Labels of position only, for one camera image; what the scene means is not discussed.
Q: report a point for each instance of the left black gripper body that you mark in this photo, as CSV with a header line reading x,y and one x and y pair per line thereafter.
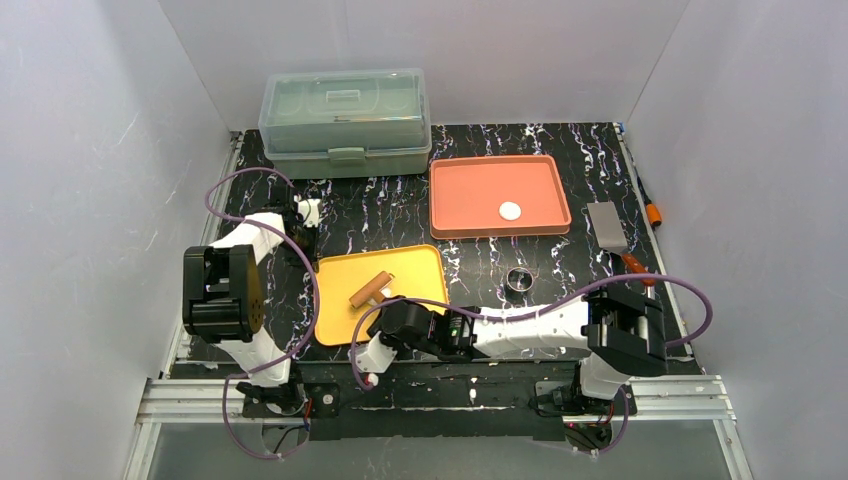
x,y
285,206

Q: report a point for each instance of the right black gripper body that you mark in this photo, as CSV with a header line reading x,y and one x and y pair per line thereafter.
x,y
385,318

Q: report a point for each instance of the flat round white wrapper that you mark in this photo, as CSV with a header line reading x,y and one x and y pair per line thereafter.
x,y
509,211

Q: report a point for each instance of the orange-red plastic tray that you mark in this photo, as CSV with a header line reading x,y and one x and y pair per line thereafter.
x,y
465,194

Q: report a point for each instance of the orange black screwdriver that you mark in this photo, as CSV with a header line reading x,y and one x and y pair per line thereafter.
x,y
653,214

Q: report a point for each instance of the metal scraper orange handle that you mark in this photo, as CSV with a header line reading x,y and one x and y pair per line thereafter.
x,y
610,234

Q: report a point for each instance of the aluminium front frame rail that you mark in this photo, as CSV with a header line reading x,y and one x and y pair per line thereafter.
x,y
460,427

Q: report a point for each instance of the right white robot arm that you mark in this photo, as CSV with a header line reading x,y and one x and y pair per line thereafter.
x,y
622,332

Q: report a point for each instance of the green plastic storage box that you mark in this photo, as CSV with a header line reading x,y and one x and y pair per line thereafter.
x,y
347,124

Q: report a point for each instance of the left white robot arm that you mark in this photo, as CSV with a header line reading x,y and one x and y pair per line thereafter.
x,y
223,295

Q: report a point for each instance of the yellow plastic tray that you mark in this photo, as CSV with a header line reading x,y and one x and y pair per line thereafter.
x,y
417,272

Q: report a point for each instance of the wooden dough roller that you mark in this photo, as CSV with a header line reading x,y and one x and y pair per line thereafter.
x,y
373,291

